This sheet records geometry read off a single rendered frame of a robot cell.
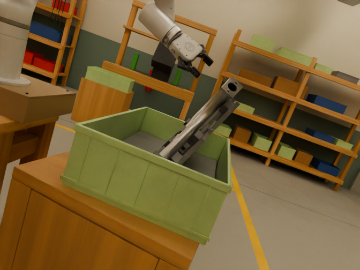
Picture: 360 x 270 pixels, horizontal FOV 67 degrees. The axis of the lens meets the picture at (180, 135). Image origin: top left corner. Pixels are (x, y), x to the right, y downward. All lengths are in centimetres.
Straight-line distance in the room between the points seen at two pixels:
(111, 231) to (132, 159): 18
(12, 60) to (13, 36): 8
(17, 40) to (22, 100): 21
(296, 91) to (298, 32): 125
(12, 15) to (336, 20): 605
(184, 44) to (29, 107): 58
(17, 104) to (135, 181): 47
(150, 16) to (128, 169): 62
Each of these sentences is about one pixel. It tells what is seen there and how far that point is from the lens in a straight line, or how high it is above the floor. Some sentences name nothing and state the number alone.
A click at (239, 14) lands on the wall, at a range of 608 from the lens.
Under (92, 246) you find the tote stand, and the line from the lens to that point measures 77.
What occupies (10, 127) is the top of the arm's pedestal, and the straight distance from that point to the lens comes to 100.
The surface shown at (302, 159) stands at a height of 35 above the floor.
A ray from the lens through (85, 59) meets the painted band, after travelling 640.
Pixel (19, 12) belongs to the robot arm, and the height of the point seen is 116.
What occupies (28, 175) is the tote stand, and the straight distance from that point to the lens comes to 82.
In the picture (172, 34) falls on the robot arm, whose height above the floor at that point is 128.
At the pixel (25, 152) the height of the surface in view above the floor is 69.
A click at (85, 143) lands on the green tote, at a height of 92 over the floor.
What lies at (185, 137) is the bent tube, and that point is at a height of 101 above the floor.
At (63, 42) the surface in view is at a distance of 594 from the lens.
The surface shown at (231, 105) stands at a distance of 77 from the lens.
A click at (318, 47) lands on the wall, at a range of 640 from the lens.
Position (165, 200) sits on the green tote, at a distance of 70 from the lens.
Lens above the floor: 117
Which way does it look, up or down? 13 degrees down
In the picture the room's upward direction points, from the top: 20 degrees clockwise
